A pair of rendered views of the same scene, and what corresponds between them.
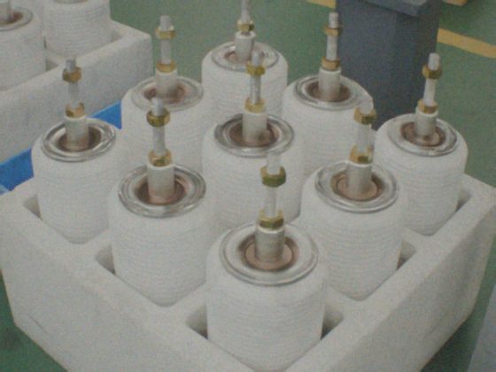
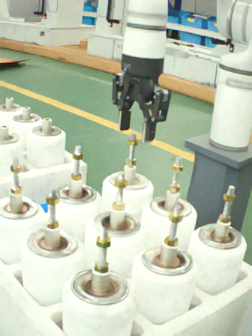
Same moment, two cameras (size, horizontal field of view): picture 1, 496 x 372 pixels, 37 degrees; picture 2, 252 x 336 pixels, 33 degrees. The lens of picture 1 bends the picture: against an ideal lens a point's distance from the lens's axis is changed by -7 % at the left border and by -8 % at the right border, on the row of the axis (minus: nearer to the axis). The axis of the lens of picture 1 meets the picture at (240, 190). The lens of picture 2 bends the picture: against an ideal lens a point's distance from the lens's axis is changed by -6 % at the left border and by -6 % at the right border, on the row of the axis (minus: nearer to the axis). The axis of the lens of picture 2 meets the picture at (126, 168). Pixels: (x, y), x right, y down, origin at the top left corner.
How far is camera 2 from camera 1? 0.11 m
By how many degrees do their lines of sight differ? 15
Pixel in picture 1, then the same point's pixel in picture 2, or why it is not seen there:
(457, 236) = (230, 297)
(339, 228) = (149, 282)
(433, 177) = (220, 261)
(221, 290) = (67, 301)
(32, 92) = (10, 181)
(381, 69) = (214, 200)
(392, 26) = (223, 173)
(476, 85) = not seen: outside the picture
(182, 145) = (79, 225)
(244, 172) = not seen: hidden behind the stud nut
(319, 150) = (158, 240)
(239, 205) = not seen: hidden behind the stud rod
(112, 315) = (14, 305)
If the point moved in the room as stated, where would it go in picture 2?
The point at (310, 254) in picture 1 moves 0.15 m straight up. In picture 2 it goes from (124, 292) to (137, 184)
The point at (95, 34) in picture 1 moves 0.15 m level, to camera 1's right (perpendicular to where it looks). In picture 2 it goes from (53, 157) to (115, 166)
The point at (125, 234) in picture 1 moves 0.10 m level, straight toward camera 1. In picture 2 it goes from (26, 262) to (14, 305)
